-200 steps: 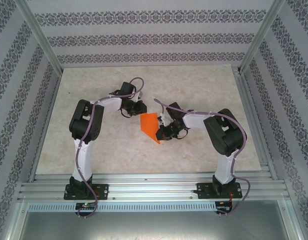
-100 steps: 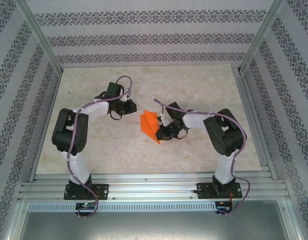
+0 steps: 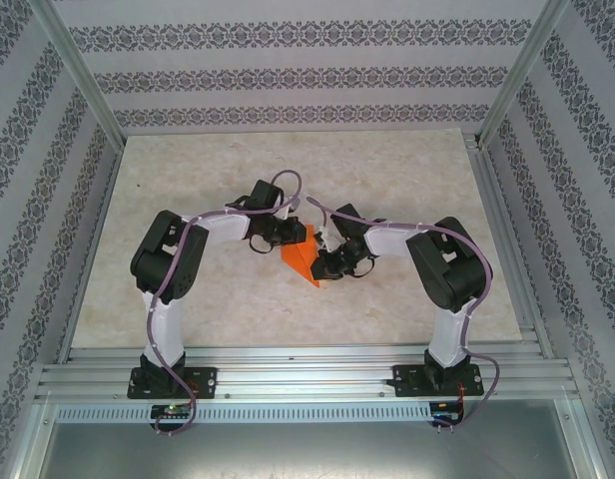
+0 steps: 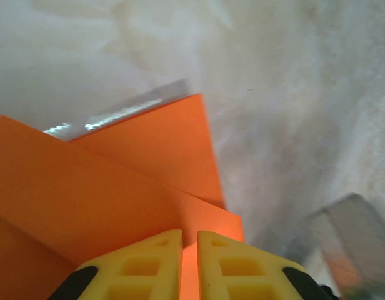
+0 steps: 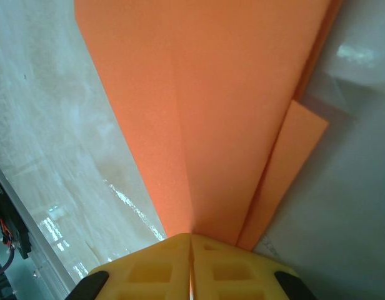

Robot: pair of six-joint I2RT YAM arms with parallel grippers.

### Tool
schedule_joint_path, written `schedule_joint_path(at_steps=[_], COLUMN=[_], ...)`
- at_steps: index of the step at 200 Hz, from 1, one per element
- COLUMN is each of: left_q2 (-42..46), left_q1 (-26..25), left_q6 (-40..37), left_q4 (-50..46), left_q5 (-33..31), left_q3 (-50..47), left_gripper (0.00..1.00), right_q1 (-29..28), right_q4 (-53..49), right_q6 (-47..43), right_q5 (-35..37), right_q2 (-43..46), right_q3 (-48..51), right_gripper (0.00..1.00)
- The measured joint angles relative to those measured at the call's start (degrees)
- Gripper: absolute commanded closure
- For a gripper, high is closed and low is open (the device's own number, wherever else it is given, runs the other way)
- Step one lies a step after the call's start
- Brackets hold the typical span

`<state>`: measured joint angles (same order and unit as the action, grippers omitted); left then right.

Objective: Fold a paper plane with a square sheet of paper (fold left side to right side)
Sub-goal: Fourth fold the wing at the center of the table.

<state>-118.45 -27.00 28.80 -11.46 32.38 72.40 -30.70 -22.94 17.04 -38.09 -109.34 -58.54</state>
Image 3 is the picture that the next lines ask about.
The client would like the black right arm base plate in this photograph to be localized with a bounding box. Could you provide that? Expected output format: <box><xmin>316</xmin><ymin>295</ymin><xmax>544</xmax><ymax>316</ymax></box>
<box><xmin>390</xmin><ymin>362</ymin><xmax>484</xmax><ymax>399</ymax></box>

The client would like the aluminium frame post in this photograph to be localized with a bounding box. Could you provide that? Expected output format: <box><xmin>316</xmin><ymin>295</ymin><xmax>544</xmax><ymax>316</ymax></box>
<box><xmin>478</xmin><ymin>0</ymin><xmax>572</xmax><ymax>149</ymax></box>
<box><xmin>36</xmin><ymin>0</ymin><xmax>126</xmax><ymax>147</ymax></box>

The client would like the white slotted cable duct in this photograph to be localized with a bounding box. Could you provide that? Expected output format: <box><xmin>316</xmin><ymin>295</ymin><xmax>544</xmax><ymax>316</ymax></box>
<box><xmin>54</xmin><ymin>402</ymin><xmax>434</xmax><ymax>424</ymax></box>

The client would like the aluminium rail beam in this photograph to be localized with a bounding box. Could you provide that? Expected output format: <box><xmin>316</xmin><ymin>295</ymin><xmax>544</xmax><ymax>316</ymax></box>
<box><xmin>34</xmin><ymin>342</ymin><xmax>584</xmax><ymax>403</ymax></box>

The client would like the black right gripper cable loop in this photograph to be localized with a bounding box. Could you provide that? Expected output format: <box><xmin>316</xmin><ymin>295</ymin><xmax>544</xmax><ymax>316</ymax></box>
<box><xmin>347</xmin><ymin>254</ymin><xmax>377</xmax><ymax>280</ymax></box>

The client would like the grey metal sheet panel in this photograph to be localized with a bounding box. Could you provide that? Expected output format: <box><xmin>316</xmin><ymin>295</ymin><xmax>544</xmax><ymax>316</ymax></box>
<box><xmin>31</xmin><ymin>398</ymin><xmax>591</xmax><ymax>479</ymax></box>

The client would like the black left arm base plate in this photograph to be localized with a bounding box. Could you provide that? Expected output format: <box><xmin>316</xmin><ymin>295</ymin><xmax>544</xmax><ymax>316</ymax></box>
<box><xmin>128</xmin><ymin>365</ymin><xmax>221</xmax><ymax>401</ymax></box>

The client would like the small circuit board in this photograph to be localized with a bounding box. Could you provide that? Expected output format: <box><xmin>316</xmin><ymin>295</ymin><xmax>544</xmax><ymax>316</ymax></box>
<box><xmin>430</xmin><ymin>400</ymin><xmax>467</xmax><ymax>419</ymax></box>
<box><xmin>151</xmin><ymin>403</ymin><xmax>193</xmax><ymax>420</ymax></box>

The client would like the orange paper sheet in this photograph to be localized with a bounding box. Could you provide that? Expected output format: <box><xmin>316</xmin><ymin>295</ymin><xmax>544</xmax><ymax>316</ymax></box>
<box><xmin>279</xmin><ymin>225</ymin><xmax>324</xmax><ymax>290</ymax></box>

